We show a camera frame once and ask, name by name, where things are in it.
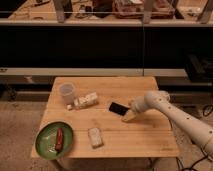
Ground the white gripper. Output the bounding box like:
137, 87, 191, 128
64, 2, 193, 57
122, 98, 146, 122

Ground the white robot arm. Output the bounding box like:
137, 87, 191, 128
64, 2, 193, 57
122, 91, 213, 158

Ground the black eraser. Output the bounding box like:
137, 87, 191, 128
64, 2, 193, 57
109, 102, 129, 116

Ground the wooden table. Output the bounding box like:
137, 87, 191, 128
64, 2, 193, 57
30, 76, 181, 171

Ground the white toy block object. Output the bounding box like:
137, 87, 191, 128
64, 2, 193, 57
67, 92, 98, 110

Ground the red chili pepper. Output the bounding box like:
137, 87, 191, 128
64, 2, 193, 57
55, 128, 63, 153

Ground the green plate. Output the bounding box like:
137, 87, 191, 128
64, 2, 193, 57
35, 122, 74, 160

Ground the metal shelf rail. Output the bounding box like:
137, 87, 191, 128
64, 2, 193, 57
0, 68, 187, 77

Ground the black cable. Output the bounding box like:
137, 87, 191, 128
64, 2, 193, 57
175, 146, 213, 171

